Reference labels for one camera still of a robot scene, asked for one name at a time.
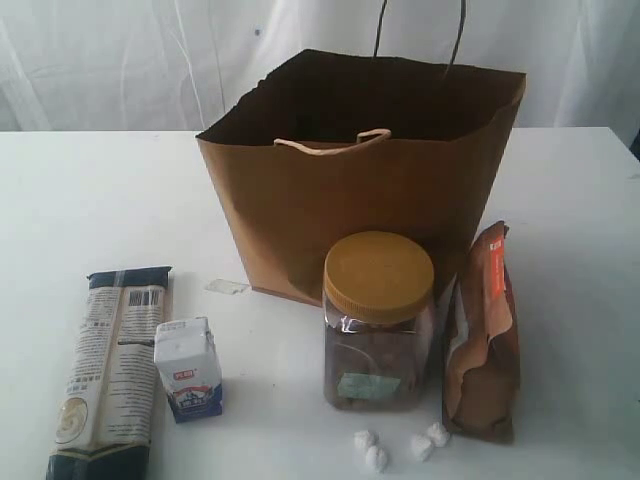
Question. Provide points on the brown orange standup pouch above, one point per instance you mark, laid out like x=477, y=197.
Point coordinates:
x=481, y=353

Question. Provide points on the small white milk carton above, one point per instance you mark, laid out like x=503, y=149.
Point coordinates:
x=188, y=366

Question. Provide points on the brown paper bag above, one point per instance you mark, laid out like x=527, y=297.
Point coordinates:
x=330, y=144

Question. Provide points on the clear jar with yellow lid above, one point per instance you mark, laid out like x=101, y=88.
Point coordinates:
x=379, y=321

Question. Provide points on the long noodle package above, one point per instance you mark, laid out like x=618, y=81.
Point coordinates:
x=104, y=423

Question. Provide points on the white wrapped candy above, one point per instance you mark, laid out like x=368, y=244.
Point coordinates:
x=376, y=459
x=365, y=439
x=421, y=447
x=438, y=434

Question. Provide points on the clear tape piece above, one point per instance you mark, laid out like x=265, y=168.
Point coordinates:
x=226, y=287

